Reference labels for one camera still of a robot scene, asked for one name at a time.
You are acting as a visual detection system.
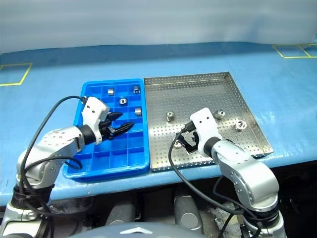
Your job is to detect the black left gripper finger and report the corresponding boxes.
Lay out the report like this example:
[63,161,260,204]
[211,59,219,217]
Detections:
[107,112,123,122]
[111,121,135,136]

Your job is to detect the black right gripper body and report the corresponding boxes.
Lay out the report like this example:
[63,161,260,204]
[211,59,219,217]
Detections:
[190,130,201,151]

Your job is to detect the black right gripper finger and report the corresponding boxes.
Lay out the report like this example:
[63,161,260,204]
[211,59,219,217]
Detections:
[178,135,191,150]
[185,143,199,155]

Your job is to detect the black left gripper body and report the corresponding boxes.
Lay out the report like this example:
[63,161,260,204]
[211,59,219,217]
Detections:
[99,118,117,142]

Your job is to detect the blue compartment tray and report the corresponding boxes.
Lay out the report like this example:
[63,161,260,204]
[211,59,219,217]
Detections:
[62,78,151,181]

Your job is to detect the perforated metal tray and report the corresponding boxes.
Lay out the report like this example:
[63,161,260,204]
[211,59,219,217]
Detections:
[143,71,274,173]

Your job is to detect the dark grey rounded shape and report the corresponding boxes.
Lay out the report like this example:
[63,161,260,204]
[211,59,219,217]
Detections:
[173,189,205,235]
[106,197,137,227]

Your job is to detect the grey robot torso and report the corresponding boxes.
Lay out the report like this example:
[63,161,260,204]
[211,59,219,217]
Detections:
[83,220,208,238]

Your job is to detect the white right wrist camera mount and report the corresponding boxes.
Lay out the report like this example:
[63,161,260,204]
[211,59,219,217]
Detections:
[190,107,223,158]

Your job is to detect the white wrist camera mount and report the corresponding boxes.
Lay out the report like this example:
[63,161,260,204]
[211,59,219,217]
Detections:
[81,96,110,145]
[190,107,223,158]

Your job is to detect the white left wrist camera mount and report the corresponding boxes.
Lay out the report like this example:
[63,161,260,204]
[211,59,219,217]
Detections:
[81,96,110,145]

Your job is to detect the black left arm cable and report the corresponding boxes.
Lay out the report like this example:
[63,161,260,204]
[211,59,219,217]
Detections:
[13,95,88,217]

